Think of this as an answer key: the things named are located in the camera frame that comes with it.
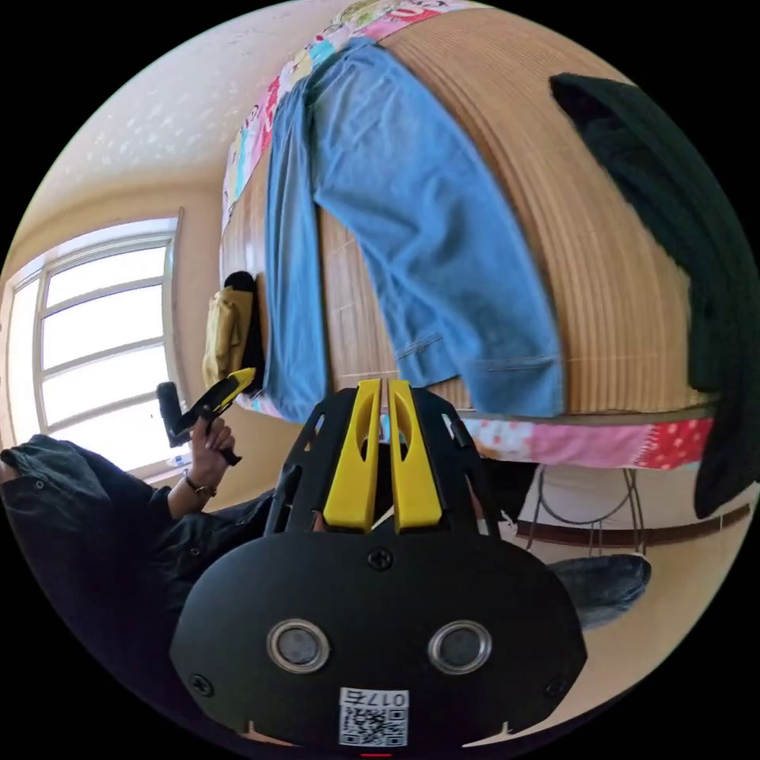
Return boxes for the person's body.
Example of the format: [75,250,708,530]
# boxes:
[0,433,652,723]

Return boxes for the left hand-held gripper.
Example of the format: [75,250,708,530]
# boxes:
[168,367,258,467]

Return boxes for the bed with woven mat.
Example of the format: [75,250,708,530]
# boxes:
[219,0,723,473]

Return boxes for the window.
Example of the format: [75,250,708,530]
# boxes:
[0,216,186,477]

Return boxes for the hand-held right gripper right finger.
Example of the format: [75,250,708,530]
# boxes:
[387,378,445,534]

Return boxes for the person's left forearm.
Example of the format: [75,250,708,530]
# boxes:
[167,472,219,519]

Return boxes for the light blue jeans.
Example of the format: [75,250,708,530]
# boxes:
[260,36,566,424]

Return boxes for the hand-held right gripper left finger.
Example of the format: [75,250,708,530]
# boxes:
[322,378,382,531]

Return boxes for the person's left hand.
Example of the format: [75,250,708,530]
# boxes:
[187,415,238,489]

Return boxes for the pile of dark clothes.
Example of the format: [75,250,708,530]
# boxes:
[549,72,753,521]

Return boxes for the pile of yellow and black clothes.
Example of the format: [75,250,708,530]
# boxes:
[201,270,268,397]

